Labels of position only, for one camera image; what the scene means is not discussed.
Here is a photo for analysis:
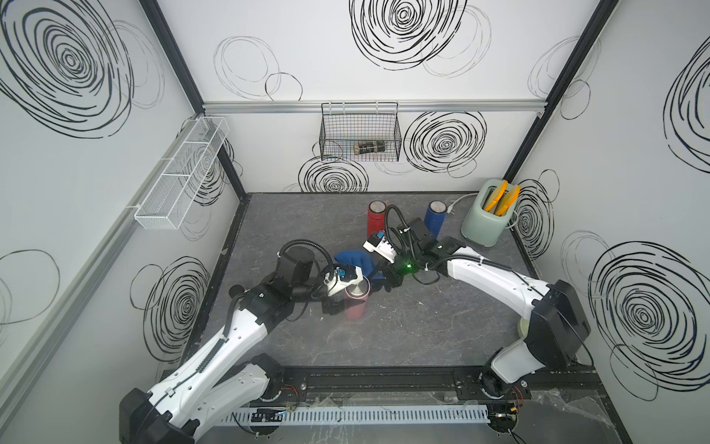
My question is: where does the blue cloth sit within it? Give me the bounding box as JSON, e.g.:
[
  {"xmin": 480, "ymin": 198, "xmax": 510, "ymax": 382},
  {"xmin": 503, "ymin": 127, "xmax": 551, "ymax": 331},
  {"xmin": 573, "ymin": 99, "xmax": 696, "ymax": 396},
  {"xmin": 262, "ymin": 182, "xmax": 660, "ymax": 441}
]
[{"xmin": 335, "ymin": 250, "xmax": 386, "ymax": 292}]

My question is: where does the pink thermos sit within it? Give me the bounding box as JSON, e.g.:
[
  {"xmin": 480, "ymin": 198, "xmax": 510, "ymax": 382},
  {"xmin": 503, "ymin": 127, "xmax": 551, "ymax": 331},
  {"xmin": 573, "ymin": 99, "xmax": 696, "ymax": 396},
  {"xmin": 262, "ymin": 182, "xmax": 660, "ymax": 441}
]
[{"xmin": 345, "ymin": 277, "xmax": 371, "ymax": 320}]

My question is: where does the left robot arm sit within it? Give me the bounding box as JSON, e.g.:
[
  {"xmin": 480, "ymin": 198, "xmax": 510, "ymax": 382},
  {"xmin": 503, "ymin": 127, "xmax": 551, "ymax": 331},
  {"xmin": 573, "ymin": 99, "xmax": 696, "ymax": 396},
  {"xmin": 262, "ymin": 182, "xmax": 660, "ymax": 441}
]
[{"xmin": 118, "ymin": 240, "xmax": 366, "ymax": 443}]

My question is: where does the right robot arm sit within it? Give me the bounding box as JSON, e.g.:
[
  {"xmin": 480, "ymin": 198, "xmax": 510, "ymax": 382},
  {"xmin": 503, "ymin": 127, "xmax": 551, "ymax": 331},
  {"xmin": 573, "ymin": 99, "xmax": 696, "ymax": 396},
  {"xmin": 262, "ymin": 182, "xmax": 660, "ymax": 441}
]
[{"xmin": 364, "ymin": 218, "xmax": 591, "ymax": 398}]

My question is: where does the red thermos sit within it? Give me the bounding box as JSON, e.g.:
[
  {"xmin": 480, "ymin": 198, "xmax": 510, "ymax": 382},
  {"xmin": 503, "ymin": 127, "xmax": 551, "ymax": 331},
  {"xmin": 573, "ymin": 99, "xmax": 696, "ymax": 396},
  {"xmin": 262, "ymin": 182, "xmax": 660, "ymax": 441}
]
[{"xmin": 366, "ymin": 201, "xmax": 388, "ymax": 237}]

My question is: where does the blue thermos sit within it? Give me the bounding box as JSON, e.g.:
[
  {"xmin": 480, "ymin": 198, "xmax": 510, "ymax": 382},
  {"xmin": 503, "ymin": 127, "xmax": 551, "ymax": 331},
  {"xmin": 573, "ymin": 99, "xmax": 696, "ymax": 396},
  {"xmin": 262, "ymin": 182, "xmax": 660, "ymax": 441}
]
[{"xmin": 423, "ymin": 201, "xmax": 447, "ymax": 238}]

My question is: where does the small brown jar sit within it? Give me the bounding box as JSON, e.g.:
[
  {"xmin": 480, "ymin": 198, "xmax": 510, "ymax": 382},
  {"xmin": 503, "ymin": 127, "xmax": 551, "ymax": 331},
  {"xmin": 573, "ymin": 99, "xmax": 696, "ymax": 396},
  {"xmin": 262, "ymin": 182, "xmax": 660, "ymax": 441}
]
[{"xmin": 229, "ymin": 284, "xmax": 245, "ymax": 299}]

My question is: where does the mint green toaster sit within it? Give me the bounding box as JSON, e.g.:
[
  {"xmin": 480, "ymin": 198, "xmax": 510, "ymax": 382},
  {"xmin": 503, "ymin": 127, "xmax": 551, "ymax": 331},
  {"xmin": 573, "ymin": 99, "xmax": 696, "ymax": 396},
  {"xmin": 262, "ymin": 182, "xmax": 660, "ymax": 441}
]
[{"xmin": 461, "ymin": 179, "xmax": 521, "ymax": 247}]

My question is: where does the light green plate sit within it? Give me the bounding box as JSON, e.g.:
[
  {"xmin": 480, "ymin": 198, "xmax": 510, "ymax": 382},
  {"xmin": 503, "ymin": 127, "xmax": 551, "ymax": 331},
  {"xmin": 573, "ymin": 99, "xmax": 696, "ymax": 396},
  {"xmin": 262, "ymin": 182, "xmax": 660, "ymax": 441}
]
[{"xmin": 517, "ymin": 318, "xmax": 530, "ymax": 339}]

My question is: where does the white mesh shelf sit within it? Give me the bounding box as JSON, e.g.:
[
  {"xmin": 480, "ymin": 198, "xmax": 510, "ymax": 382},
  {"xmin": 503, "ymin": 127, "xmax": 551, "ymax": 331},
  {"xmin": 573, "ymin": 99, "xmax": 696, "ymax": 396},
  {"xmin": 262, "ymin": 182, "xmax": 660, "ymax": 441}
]
[{"xmin": 134, "ymin": 115, "xmax": 229, "ymax": 231}]

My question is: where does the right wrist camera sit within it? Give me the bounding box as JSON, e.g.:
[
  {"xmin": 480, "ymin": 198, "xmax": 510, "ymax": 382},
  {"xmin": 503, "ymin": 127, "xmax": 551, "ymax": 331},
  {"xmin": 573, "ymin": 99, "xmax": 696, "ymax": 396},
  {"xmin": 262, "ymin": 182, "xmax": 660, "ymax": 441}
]
[{"xmin": 364, "ymin": 231, "xmax": 397, "ymax": 264}]

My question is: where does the white toaster power cable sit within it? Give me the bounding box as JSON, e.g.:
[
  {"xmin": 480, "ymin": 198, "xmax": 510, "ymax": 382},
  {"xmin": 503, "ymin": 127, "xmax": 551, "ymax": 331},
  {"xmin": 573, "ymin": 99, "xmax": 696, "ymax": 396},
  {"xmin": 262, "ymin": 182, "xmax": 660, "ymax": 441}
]
[{"xmin": 446, "ymin": 192, "xmax": 478, "ymax": 216}]

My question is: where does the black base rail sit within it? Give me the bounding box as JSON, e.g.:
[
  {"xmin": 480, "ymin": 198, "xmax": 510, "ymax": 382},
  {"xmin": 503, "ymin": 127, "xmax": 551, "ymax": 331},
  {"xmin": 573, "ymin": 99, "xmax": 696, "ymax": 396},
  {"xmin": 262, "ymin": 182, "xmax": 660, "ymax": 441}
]
[{"xmin": 275, "ymin": 366, "xmax": 603, "ymax": 403}]

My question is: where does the white slotted cable duct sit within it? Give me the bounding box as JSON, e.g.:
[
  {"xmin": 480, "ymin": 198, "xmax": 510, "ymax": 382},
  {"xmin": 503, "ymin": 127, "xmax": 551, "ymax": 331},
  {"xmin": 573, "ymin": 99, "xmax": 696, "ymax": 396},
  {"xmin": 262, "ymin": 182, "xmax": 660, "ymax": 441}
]
[{"xmin": 217, "ymin": 405, "xmax": 491, "ymax": 427}]

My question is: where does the object in wire basket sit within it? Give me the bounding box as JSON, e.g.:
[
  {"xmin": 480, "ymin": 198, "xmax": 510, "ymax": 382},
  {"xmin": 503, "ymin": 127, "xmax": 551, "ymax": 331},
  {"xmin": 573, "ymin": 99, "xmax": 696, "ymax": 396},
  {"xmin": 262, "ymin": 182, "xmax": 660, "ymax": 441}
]
[{"xmin": 353, "ymin": 141, "xmax": 386, "ymax": 155}]

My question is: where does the black wire basket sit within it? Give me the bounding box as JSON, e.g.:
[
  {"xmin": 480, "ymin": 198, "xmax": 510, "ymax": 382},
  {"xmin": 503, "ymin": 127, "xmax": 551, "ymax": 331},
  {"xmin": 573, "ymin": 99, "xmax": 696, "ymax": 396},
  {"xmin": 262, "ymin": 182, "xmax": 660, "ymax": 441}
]
[{"xmin": 318, "ymin": 101, "xmax": 403, "ymax": 163}]

